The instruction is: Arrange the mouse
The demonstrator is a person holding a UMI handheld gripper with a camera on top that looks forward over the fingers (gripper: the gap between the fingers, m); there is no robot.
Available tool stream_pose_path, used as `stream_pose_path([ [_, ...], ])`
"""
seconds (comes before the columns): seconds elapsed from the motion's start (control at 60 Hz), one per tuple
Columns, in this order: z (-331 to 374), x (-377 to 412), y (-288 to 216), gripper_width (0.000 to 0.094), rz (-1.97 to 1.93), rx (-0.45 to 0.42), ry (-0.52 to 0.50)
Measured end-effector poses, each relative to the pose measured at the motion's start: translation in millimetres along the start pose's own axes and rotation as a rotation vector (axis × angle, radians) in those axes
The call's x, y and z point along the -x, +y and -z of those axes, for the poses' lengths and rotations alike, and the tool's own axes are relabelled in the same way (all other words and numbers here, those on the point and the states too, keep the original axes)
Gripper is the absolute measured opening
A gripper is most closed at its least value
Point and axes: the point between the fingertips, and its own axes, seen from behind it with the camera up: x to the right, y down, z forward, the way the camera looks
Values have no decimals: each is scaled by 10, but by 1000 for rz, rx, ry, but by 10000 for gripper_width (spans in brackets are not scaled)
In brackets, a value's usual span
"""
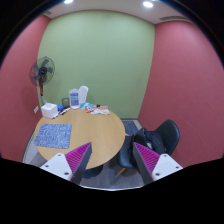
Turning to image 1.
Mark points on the blue patterned mouse pad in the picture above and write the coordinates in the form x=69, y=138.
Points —
x=54, y=136

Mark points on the white wall socket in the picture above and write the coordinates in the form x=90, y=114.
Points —
x=36, y=109

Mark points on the clear plastic jug with label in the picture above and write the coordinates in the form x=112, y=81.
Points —
x=74, y=98

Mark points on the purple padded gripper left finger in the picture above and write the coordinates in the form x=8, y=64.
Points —
x=70, y=166

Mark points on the blue small packet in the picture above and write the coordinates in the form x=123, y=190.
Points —
x=60, y=108

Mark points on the white tissue box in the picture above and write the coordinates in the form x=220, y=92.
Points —
x=49, y=110

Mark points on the white plastic container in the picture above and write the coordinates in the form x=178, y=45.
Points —
x=83, y=91

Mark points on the orange snack packets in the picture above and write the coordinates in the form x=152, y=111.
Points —
x=103, y=110

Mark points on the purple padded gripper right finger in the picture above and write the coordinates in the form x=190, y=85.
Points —
x=153, y=166

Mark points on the black chair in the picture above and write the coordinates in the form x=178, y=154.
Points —
x=163, y=139

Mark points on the round wooden table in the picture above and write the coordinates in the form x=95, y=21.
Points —
x=105, y=132

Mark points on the black standing fan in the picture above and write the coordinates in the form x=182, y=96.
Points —
x=41, y=73

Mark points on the black backpack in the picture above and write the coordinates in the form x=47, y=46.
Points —
x=150, y=139

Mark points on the dark glass cup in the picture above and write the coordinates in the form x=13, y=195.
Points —
x=65, y=102

